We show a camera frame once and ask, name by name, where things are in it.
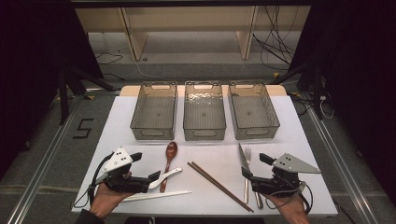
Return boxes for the steel fork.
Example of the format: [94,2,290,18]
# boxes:
[243,147,252,205]

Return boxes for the white ceramic spoon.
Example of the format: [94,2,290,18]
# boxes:
[148,167,183,190]

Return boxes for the smoky clear plastic bin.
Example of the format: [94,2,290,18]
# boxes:
[129,81,179,142]
[182,80,228,142]
[227,81,281,141]

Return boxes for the brown wooden spoon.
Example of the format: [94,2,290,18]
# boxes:
[159,141,178,193]

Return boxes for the steel table knife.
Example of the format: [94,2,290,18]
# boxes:
[237,143,264,210]

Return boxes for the looped black floor cable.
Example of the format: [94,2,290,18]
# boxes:
[94,51,124,66]

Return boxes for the person's left hand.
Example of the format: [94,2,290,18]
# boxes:
[89,183,134,219]

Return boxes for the person's right hand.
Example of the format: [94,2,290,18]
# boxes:
[263,194,311,224]

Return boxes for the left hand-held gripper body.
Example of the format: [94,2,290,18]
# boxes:
[92,146,151,195]

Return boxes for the short black floor cable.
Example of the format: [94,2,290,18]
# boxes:
[102,72,125,82]

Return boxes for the black tape floor mark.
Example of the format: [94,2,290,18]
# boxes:
[72,118,95,140]

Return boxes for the white chopstick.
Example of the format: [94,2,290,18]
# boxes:
[122,189,192,201]
[121,191,191,203]

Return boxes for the black curtain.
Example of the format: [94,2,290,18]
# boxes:
[0,0,106,181]
[288,0,396,206]

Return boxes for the black metal stand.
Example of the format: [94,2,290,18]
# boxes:
[57,66,117,126]
[270,60,325,120]

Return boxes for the white floor cable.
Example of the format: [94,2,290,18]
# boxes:
[117,49,163,80]

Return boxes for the light wooden desk frame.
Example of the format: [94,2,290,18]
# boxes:
[74,6,312,62]

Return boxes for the black overhead bar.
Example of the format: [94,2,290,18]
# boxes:
[69,0,314,8]

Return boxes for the bundle of black cables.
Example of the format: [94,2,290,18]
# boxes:
[251,5,300,72]

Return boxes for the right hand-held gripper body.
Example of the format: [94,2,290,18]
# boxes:
[250,152,322,199]

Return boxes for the left hand-held gripper cable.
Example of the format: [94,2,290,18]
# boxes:
[72,151,116,209]

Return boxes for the short aluminium floor rail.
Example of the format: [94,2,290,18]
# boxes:
[84,88,122,96]

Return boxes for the thin white looped cable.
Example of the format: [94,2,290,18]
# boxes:
[319,95,335,120]

